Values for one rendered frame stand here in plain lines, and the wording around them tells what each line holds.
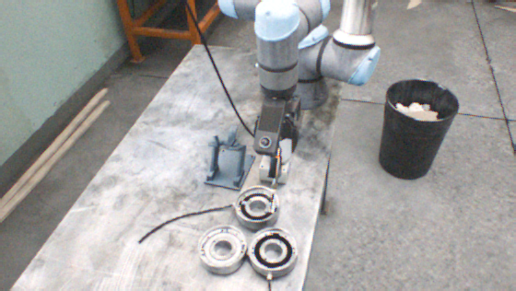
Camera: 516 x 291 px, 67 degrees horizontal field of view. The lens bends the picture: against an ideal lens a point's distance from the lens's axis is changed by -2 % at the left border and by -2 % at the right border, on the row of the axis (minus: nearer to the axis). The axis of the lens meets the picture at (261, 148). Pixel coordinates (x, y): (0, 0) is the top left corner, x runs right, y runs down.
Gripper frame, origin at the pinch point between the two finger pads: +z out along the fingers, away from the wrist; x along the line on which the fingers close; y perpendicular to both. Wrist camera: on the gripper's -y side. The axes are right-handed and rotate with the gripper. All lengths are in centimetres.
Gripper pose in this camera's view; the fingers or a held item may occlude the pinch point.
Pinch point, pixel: (276, 161)
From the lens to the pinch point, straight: 89.1
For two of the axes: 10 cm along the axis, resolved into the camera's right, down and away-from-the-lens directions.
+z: 0.4, 7.2, 6.9
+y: 3.0, -6.7, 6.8
